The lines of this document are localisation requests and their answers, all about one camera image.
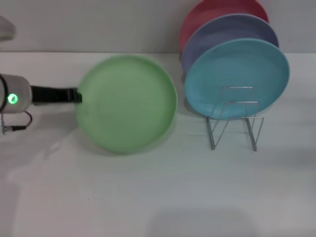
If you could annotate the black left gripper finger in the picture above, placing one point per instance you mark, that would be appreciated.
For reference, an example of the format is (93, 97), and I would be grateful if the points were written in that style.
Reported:
(74, 95)

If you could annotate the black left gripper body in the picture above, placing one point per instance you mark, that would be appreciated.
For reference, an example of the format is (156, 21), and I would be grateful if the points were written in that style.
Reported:
(49, 95)

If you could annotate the green plate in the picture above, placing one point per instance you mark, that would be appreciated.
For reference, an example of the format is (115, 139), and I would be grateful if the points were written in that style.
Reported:
(128, 106)

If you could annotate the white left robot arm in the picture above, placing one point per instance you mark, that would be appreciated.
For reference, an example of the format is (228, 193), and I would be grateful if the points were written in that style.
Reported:
(17, 86)

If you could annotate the purple plate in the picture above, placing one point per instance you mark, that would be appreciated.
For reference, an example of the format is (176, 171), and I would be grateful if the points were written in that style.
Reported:
(222, 27)

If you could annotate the light blue plate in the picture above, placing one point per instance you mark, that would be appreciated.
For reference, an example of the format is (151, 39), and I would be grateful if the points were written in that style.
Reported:
(237, 71)

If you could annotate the red plate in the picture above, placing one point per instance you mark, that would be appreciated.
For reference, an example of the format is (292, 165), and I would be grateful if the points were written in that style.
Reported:
(222, 7)

